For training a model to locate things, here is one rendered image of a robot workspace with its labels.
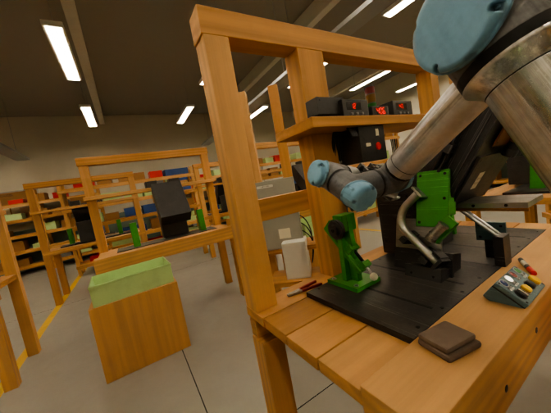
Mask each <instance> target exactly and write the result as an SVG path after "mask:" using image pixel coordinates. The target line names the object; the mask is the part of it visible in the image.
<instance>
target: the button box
mask: <svg viewBox="0 0 551 413"><path fill-rule="evenodd" d="M513 268H517V267H516V266H514V267H513ZM513 268H511V269H510V270H509V271H508V272H507V273H506V274H505V275H503V276H502V277H501V278H500V279H499V280H498V281H496V282H495V283H494V284H493V285H492V286H491V287H490V288H489V289H488V290H487V291H486V292H485V293H484V294H483V296H484V297H485V298H486V299H488V300H489V301H492V302H498V303H502V304H505V305H509V306H515V307H519V308H524V309H526V308H527V307H528V306H529V305H530V304H531V303H532V302H533V301H534V300H535V298H536V297H537V296H538V294H539V293H540V292H541V291H542V289H543V288H544V287H545V284H543V283H541V284H537V285H536V287H535V288H532V292H531V293H528V294H529V297H528V298H524V297H520V296H519V295H518V294H517V293H516V290H517V289H518V288H520V289H521V285H522V284H526V283H525V281H526V280H528V276H529V274H527V273H526V272H524V271H523V270H520V269H519V268H517V269H519V270H520V271H521V273H518V272H516V271H515V270H514V269H513ZM509 272H513V273H515V274H516V275H517V277H514V276H512V275H510V273H509ZM505 276H509V277H510V278H512V279H513V281H509V280H507V279H506V278H505ZM500 280H503V281H505V282H507V283H508V286H505V285H503V284H502V283H501V282H500Z"/></svg>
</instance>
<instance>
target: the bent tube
mask: <svg viewBox="0 0 551 413"><path fill-rule="evenodd" d="M411 189H412V190H413V191H414V192H413V193H412V194H411V195H410V196H409V197H408V199H407V200H406V201H405V202H404V203H403V204H402V205H401V207H400V208H399V210H398V215H397V222H398V227H399V229H400V231H401V232H402V234H403V235H404V236H405V237H406V238H407V239H408V240H409V241H410V242H411V243H412V244H413V245H414V246H415V247H416V248H417V249H418V250H419V251H420V252H421V253H422V254H423V255H424V256H425V257H426V258H427V259H428V260H429V261H430V262H431V263H432V264H433V265H434V264H435V263H436V262H437V261H438V259H437V258H436V257H435V256H434V255H433V254H432V251H431V250H430V249H429V248H428V247H427V246H426V245H425V244H424V243H423V242H422V241H421V240H420V239H419V238H418V237H417V236H416V235H415V234H414V233H413V232H412V231H411V230H410V229H409V228H408V227H407V224H406V220H405V218H406V214H407V211H408V209H409V208H410V207H411V206H412V205H413V204H414V203H415V202H416V201H417V200H418V199H419V198H420V197H423V198H427V196H426V195H425V194H424V193H423V192H422V191H421V190H420V189H419V188H417V187H411Z"/></svg>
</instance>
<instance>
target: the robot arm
mask: <svg viewBox="0 0 551 413"><path fill-rule="evenodd" d="M416 23H417V27H416V29H415V31H414V33H413V42H412V44H413V52H414V56H415V58H416V60H417V63H418V65H419V66H420V67H421V68H422V69H423V70H425V71H427V72H429V73H432V74H434V75H447V76H448V77H449V78H450V79H451V80H452V82H453V83H452V84H451V85H450V86H449V87H448V89H447V90H446V91H445V92H444V94H443V95H442V96H441V97H440V98H439V100H438V101H437V102H436V103H435V105H434V106H433V107H432V108H431V109H430V110H429V111H428V112H427V113H426V115H425V116H424V117H423V118H422V119H421V121H420V122H419V123H418V124H417V126H416V127H415V128H414V129H413V131H412V132H411V133H410V134H409V135H408V136H407V137H406V138H405V139H404V141H403V142H402V143H401V144H400V146H399V147H398V148H397V149H396V151H395V152H394V153H393V154H392V155H391V157H390V158H389V159H388V160H387V162H386V163H385V164H384V165H383V166H380V165H377V164H373V163H370V164H369V165H368V167H366V166H365V165H364V164H362V163H360V164H359V165H358V167H357V168H356V167H352V166H346V165H342V164H339V163H334V162H331V161H327V160H324V161H323V160H315V161H314V162H313V163H312V164H311V165H310V166H309V168H308V171H307V179H308V182H309V183H310V184H311V185H313V186H317V187H318V188H320V187H322V188H324V189H326V190H327V191H328V192H330V193H332V194H333V195H334V196H336V197H337V198H338V199H339V200H340V201H341V202H342V203H343V204H344V205H345V206H347V207H349V208H350V210H351V211H365V210H367V208H368V207H371V206H372V205H373V204H374V202H375V200H376V199H378V200H381V201H383V202H390V201H395V200H398V199H400V198H401V197H400V196H398V194H399V192H401V191H403V190H404V189H407V188H409V187H410V186H411V185H412V182H413V180H414V175H415V174H416V173H418V172H419V171H420V170H421V169H422V168H423V167H424V166H425V165H426V164H427V163H428V162H429V161H431V160H432V159H433V158H434V157H435V156H436V155H437V154H438V153H439V152H440V151H441V150H442V149H443V148H445V147H446V146H447V145H448V144H449V143H450V142H451V141H452V140H453V139H454V138H455V137H456V136H457V135H459V134H460V133H461V132H462V131H463V130H464V129H465V128H466V127H467V126H468V125H469V124H470V123H471V122H472V121H473V120H474V119H475V118H476V117H477V116H478V115H479V114H480V113H481V112H482V111H484V110H485V109H486V108H487V107H489V108H490V110H491V111H492V112H493V113H494V115H495V116H496V118H497V119H498V120H499V122H500V124H501V125H502V126H503V127H504V129H505V130H506V131H507V133H508V135H509V136H510V137H511V139H512V141H513V142H514V143H515V144H516V145H517V147H518V148H519V150H520V151H521V153H522V154H523V156H524V157H525V158H526V159H527V161H528V162H529V164H530V165H531V167H532V168H533V170H534V171H535V173H536V174H537V175H538V176H539V178H540V179H541V181H542V182H543V184H544V185H545V187H546V188H547V189H548V190H549V192H550V193H551V0H425V1H424V3H423V5H422V7H421V10H420V12H419V15H418V17H417V22H416Z"/></svg>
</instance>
